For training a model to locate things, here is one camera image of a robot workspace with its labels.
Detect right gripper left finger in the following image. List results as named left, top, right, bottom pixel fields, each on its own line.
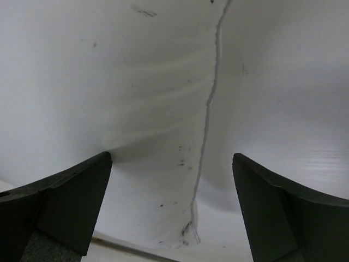
left=1, top=152, right=112, bottom=261

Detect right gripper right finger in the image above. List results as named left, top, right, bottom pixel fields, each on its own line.
left=232, top=153, right=348, bottom=261

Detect white pillow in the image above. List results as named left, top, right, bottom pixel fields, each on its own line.
left=1, top=1, right=348, bottom=248

